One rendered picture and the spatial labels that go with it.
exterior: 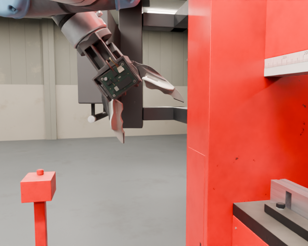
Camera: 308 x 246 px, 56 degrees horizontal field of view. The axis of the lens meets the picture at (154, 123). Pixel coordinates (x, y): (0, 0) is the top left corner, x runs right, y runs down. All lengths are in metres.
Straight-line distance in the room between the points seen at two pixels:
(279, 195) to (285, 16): 0.59
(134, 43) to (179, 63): 8.23
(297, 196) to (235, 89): 0.41
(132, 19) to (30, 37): 7.80
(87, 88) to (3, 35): 8.29
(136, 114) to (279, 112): 0.71
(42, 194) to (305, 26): 1.48
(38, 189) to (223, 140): 1.10
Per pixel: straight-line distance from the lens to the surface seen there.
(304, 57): 0.97
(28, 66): 9.16
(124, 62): 0.52
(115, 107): 0.58
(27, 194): 1.79
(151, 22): 1.59
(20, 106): 9.15
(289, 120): 1.20
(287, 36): 1.05
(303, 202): 1.02
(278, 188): 1.11
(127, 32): 1.55
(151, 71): 0.57
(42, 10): 0.48
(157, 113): 1.55
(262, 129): 1.14
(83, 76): 1.14
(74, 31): 0.55
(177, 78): 9.68
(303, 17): 1.01
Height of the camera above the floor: 1.27
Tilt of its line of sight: 5 degrees down
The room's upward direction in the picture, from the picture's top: straight up
